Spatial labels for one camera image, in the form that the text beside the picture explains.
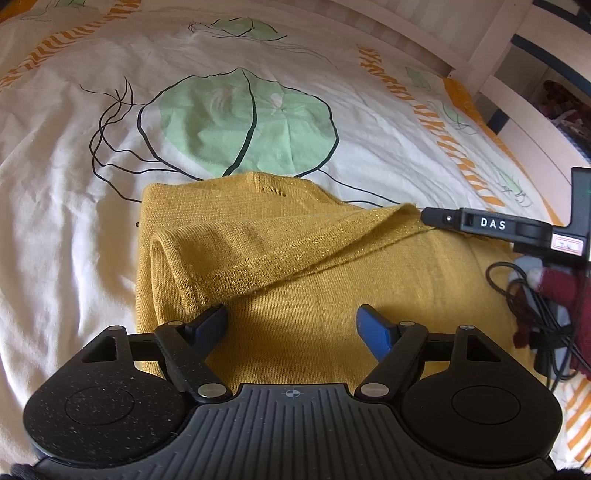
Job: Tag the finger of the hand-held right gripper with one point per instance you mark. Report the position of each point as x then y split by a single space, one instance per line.
443 218

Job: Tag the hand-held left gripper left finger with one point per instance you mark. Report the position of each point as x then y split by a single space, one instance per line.
210 325

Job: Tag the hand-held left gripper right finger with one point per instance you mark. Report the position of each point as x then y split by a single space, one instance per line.
374 330

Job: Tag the yellow knit sweater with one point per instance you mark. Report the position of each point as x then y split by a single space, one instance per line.
300 286

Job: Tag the cluttered clothes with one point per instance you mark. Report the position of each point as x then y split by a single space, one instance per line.
565 110

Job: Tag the white leaf print duvet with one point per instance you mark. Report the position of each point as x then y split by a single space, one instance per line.
92 115

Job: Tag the white wooden bed frame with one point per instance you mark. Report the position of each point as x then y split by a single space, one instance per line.
503 99

